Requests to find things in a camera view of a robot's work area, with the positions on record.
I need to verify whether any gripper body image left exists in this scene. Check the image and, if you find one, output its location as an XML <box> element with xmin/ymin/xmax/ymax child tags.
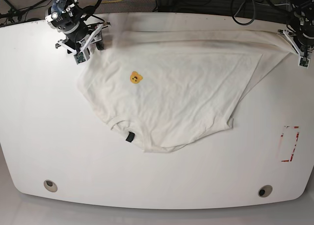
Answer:
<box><xmin>45</xmin><ymin>0</ymin><xmax>110</xmax><ymax>55</ymax></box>

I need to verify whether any white T-shirt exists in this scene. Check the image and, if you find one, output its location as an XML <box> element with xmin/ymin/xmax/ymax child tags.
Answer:
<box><xmin>78</xmin><ymin>14</ymin><xmax>295</xmax><ymax>153</ymax></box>

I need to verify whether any right table cable grommet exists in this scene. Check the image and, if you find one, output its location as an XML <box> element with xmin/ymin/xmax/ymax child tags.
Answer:
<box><xmin>258</xmin><ymin>185</ymin><xmax>273</xmax><ymax>198</ymax></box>

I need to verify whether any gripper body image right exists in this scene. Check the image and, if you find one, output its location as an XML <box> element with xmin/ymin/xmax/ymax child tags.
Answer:
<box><xmin>278</xmin><ymin>11</ymin><xmax>314</xmax><ymax>60</ymax></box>

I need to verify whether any red tape rectangle marking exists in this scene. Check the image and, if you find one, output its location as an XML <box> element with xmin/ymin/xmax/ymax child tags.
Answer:
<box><xmin>278</xmin><ymin>126</ymin><xmax>300</xmax><ymax>163</ymax></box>

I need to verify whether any wrist camera board image left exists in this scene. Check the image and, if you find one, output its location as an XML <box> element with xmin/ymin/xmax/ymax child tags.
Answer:
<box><xmin>74</xmin><ymin>51</ymin><xmax>90</xmax><ymax>64</ymax></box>

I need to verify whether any left table cable grommet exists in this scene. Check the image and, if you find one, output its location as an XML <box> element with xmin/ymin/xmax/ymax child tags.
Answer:
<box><xmin>44</xmin><ymin>180</ymin><xmax>58</xmax><ymax>193</ymax></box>

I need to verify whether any table cable grommet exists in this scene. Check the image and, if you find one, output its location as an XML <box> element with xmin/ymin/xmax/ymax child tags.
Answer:
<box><xmin>44</xmin><ymin>180</ymin><xmax>58</xmax><ymax>193</ymax></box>
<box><xmin>258</xmin><ymin>185</ymin><xmax>273</xmax><ymax>198</ymax></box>

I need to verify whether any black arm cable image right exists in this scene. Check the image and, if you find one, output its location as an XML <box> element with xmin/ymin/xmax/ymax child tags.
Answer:
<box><xmin>230</xmin><ymin>0</ymin><xmax>257</xmax><ymax>26</ymax></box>

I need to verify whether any wrist camera board image right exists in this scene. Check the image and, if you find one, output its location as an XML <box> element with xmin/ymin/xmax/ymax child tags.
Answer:
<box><xmin>298</xmin><ymin>56</ymin><xmax>311</xmax><ymax>69</ymax></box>

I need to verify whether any wrist camera board image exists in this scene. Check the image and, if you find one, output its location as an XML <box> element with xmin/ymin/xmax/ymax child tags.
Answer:
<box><xmin>298</xmin><ymin>56</ymin><xmax>311</xmax><ymax>69</ymax></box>
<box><xmin>74</xmin><ymin>51</ymin><xmax>90</xmax><ymax>64</ymax></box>

